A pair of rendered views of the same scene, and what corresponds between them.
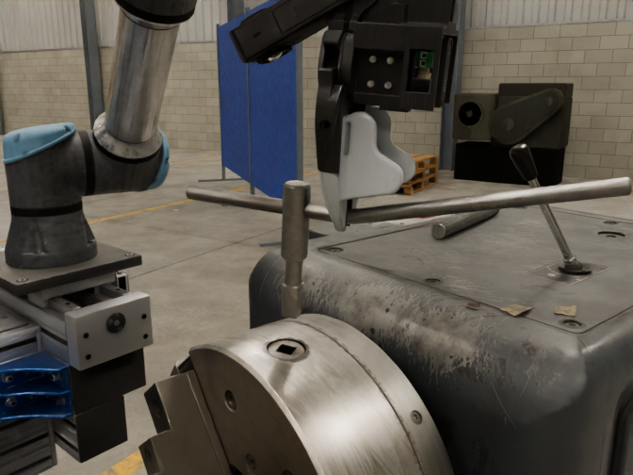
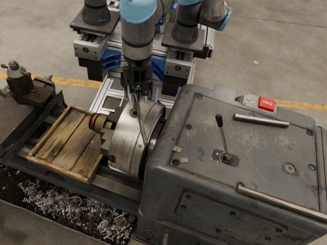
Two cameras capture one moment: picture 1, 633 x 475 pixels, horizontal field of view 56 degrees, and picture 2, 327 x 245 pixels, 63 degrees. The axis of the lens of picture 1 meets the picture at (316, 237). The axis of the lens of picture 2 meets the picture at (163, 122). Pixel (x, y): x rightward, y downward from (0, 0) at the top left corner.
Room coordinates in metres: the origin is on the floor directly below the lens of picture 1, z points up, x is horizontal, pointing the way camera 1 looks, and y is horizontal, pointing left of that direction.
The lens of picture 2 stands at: (0.15, -0.53, 1.96)
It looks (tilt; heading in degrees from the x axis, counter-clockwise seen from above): 50 degrees down; 50
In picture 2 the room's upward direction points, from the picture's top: 11 degrees clockwise
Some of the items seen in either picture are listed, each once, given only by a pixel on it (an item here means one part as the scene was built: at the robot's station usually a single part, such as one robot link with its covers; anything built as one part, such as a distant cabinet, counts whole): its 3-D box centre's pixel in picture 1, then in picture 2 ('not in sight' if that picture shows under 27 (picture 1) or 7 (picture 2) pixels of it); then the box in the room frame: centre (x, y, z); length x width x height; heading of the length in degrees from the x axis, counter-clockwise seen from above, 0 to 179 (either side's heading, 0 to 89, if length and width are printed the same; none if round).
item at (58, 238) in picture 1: (49, 229); (186, 27); (1.02, 0.47, 1.21); 0.15 x 0.15 x 0.10
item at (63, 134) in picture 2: not in sight; (78, 140); (0.31, 0.26, 0.89); 0.36 x 0.30 x 0.04; 40
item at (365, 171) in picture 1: (363, 176); (130, 96); (0.42, -0.03, 1.39); 0.06 x 0.03 x 0.09; 69
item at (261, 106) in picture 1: (250, 109); not in sight; (7.41, 0.81, 1.18); 4.12 x 0.80 x 2.35; 19
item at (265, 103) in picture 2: not in sight; (266, 104); (0.95, -0.17, 1.26); 0.06 x 0.06 x 0.02; 40
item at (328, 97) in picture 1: (337, 108); (128, 80); (0.43, -0.01, 1.44); 0.05 x 0.02 x 0.09; 159
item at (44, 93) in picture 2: not in sight; (29, 95); (0.18, 0.53, 0.99); 0.20 x 0.10 x 0.05; 130
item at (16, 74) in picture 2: not in sight; (15, 70); (0.16, 0.55, 1.13); 0.08 x 0.08 x 0.03
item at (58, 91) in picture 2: not in sight; (11, 113); (0.07, 0.54, 0.90); 0.47 x 0.30 x 0.06; 40
